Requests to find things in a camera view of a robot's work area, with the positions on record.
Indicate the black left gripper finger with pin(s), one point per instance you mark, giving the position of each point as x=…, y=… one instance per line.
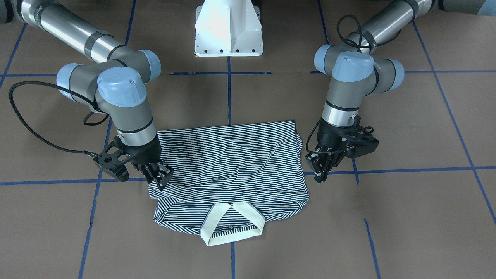
x=320, y=165
x=333, y=160

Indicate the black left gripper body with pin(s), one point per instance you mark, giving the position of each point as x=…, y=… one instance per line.
x=327, y=138

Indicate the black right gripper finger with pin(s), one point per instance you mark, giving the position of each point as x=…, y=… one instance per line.
x=161, y=174

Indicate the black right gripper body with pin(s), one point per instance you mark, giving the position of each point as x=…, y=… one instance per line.
x=147, y=154

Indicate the navy white striped polo shirt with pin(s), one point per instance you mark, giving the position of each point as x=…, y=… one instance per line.
x=229, y=181

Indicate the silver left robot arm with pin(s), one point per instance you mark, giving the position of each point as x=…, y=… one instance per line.
x=354, y=74

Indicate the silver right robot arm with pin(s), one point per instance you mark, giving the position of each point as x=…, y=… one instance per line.
x=114, y=86

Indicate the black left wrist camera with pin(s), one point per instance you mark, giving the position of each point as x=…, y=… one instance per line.
x=361, y=141

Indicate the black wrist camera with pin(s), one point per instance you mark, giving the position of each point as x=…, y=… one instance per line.
x=112, y=160
x=361, y=141

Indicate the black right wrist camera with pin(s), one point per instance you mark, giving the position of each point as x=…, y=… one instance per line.
x=112, y=160

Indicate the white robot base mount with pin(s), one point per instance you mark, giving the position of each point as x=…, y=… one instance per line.
x=229, y=28

